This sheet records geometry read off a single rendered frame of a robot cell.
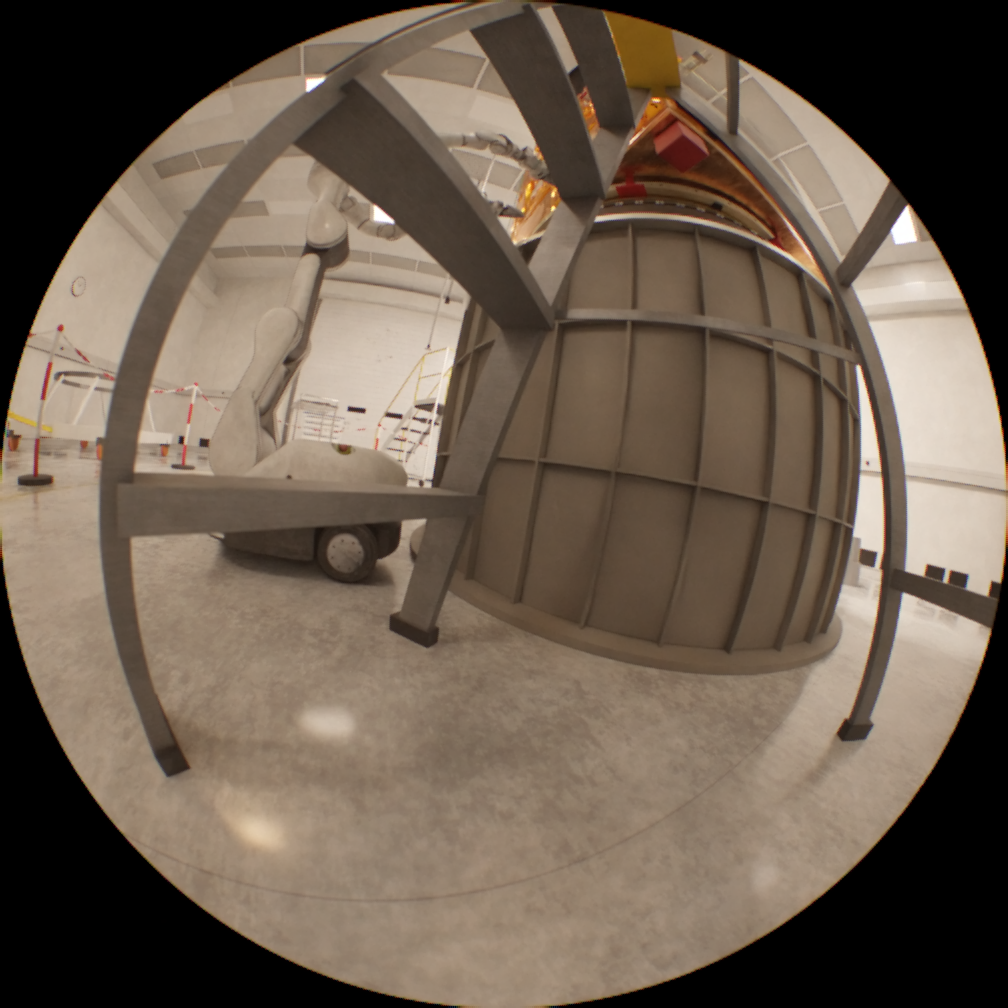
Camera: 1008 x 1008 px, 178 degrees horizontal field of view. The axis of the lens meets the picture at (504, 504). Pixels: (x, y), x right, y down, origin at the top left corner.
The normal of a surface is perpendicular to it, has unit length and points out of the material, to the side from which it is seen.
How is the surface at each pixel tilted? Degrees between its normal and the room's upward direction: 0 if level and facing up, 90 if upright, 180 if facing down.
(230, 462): 90
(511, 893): 0
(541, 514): 90
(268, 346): 90
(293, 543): 90
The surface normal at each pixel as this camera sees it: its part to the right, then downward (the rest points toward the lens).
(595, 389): -0.54, -0.03
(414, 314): 0.35, 0.12
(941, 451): -0.92, -0.12
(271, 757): 0.16, -0.98
